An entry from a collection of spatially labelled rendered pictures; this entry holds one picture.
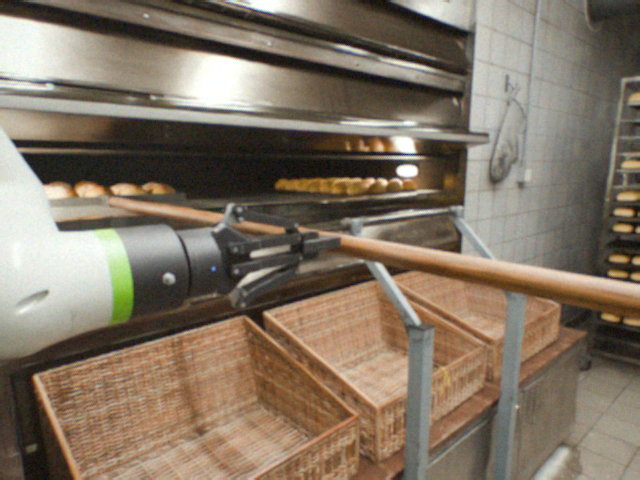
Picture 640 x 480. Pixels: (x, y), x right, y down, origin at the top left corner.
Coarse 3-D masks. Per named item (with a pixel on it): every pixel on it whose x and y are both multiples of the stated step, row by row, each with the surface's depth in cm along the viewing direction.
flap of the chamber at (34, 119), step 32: (0, 96) 75; (32, 128) 88; (64, 128) 91; (96, 128) 94; (128, 128) 97; (160, 128) 100; (192, 128) 104; (224, 128) 107; (256, 128) 112; (288, 128) 117; (320, 128) 125; (352, 128) 133
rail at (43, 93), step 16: (32, 96) 79; (48, 96) 80; (64, 96) 82; (80, 96) 84; (96, 96) 86; (112, 96) 88; (208, 112) 102; (224, 112) 104; (240, 112) 107; (256, 112) 110; (272, 112) 114; (384, 128) 144; (400, 128) 149; (416, 128) 155; (432, 128) 162
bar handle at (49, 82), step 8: (0, 72) 79; (8, 72) 80; (0, 80) 79; (8, 80) 80; (16, 80) 81; (24, 80) 81; (32, 80) 82; (40, 80) 83; (48, 80) 84; (56, 80) 85; (64, 80) 86; (72, 80) 87; (48, 88) 84; (80, 88) 88; (88, 88) 89; (96, 88) 90; (104, 88) 90; (112, 88) 91; (120, 88) 92; (128, 88) 94; (136, 88) 95; (144, 88) 96; (152, 96) 97; (160, 96) 99
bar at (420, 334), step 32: (320, 224) 99; (352, 224) 106; (384, 288) 101; (416, 320) 97; (512, 320) 128; (416, 352) 95; (512, 352) 129; (416, 384) 97; (512, 384) 130; (416, 416) 98; (512, 416) 133; (416, 448) 99; (512, 448) 137
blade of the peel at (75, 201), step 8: (56, 200) 126; (64, 200) 128; (72, 200) 129; (80, 200) 130; (88, 200) 132; (96, 200) 134; (144, 200) 144; (152, 200) 146; (160, 200) 148; (168, 200) 150; (176, 200) 152
